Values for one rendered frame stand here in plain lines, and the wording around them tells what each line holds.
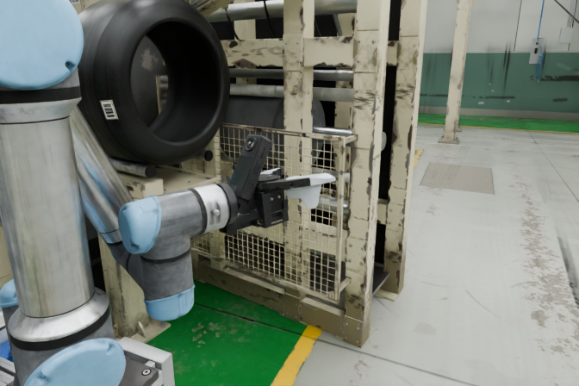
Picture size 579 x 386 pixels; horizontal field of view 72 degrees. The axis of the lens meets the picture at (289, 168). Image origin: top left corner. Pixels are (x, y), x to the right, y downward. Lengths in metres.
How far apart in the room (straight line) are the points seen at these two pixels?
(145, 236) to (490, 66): 9.97
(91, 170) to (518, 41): 10.08
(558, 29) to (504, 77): 1.34
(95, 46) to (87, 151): 0.73
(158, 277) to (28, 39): 0.35
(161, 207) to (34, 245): 0.16
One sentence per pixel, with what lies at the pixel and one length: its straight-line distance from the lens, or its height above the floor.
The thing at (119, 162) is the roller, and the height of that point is 0.92.
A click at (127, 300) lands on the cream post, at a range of 2.06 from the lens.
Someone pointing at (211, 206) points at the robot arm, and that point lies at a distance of 0.63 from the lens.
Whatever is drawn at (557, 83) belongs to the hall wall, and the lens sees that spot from 10.46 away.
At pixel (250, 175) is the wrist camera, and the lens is 0.67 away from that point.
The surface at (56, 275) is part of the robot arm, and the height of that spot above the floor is 1.03.
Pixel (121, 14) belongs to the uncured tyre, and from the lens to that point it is 1.40.
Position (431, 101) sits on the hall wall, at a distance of 10.40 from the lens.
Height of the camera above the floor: 1.28
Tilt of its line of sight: 15 degrees down
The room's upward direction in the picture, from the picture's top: straight up
